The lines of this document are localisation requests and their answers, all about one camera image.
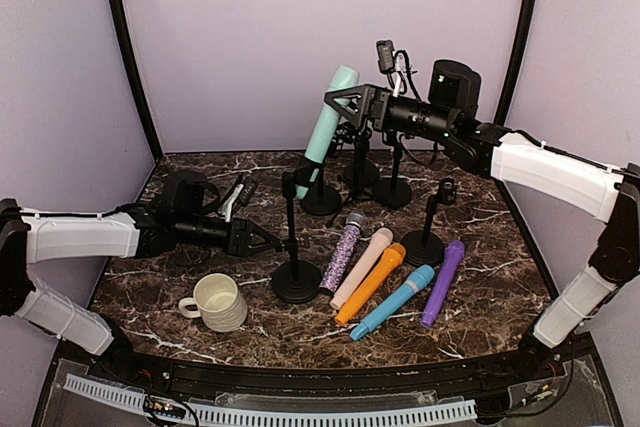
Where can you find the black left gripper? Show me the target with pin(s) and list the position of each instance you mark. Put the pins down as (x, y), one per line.
(240, 235)

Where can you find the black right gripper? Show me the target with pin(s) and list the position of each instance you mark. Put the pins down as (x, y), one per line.
(367, 93)

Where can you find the mint green microphone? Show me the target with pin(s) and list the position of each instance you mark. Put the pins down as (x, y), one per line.
(327, 132)

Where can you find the black stand of green microphone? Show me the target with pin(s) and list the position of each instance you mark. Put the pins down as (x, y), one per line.
(295, 281)

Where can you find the black stand of blue microphone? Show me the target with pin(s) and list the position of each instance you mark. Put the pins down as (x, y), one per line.
(321, 201)

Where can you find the glitter purple silver microphone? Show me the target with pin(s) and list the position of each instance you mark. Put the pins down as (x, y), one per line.
(355, 223)

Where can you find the beige pink microphone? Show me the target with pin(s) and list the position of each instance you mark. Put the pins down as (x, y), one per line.
(379, 241)

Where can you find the orange microphone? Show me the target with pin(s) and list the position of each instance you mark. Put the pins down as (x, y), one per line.
(392, 257)

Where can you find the black stand of purple microphone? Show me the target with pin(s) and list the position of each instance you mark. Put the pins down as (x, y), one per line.
(423, 246)

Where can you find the blue microphone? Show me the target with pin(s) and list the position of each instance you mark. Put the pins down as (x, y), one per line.
(414, 284)

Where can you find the black tripod microphone stand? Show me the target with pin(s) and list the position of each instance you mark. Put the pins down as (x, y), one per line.
(347, 132)

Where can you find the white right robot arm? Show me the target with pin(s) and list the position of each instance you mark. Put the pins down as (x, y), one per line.
(607, 192)

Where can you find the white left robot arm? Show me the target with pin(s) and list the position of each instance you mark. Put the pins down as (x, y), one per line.
(188, 211)

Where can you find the cream ceramic mug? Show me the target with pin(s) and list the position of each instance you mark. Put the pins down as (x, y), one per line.
(218, 302)

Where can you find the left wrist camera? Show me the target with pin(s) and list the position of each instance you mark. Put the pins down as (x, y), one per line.
(239, 195)

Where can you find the white slotted cable duct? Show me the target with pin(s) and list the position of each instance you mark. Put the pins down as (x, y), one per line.
(168, 412)

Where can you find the right black frame post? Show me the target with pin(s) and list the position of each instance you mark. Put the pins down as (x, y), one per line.
(516, 58)

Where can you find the black frame post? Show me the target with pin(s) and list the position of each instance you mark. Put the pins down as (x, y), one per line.
(123, 36)
(516, 58)

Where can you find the left black frame post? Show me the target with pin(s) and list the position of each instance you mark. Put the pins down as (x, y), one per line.
(123, 36)

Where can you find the black front table rail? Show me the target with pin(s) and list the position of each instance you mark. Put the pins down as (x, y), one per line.
(484, 377)

